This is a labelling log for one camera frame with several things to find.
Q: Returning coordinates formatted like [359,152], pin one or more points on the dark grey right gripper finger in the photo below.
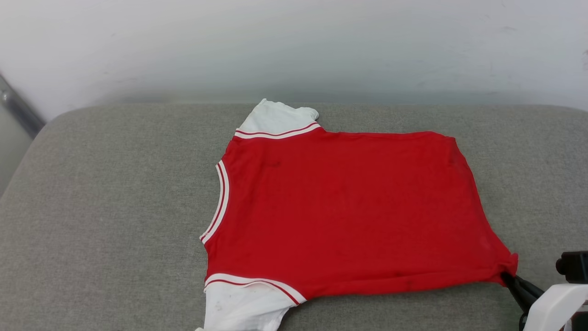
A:
[521,296]
[526,284]

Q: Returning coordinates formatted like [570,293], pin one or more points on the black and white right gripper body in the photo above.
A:
[560,308]

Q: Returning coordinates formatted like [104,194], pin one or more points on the red and white garment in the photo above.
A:
[344,207]

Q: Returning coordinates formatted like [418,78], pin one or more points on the grey fabric sofa cushion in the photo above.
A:
[115,207]

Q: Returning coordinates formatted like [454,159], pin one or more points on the grey metal wall rail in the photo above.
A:
[18,108]

